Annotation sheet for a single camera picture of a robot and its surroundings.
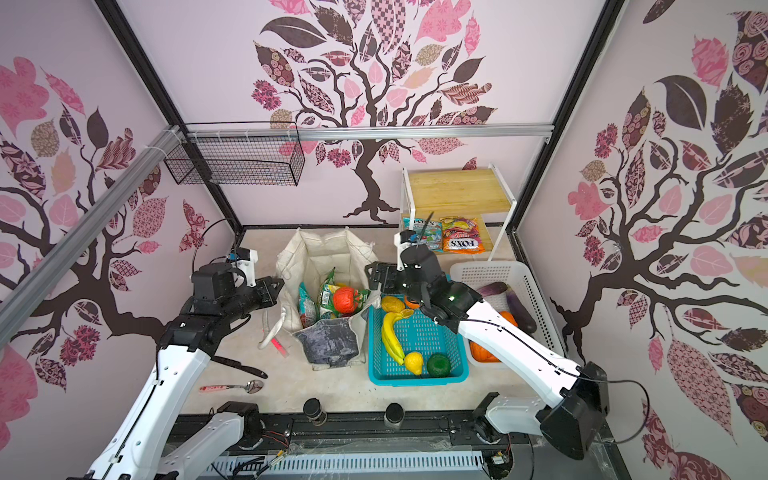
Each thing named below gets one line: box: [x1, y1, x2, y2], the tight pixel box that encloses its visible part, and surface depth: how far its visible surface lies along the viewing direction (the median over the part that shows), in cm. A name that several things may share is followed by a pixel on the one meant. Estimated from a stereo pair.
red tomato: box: [333, 287, 355, 314], surface depth 79 cm
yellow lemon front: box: [404, 351, 424, 376], surface depth 83 cm
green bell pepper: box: [427, 353, 450, 377], surface depth 82 cm
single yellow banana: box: [382, 308, 414, 365], surface depth 87 cm
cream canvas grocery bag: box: [258, 227, 381, 371], surface depth 81 cm
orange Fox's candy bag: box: [440, 216, 485, 255], surface depth 94 cm
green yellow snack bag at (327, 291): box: [317, 266, 341, 307], surface depth 83 cm
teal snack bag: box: [298, 281, 317, 328], surface depth 83 cm
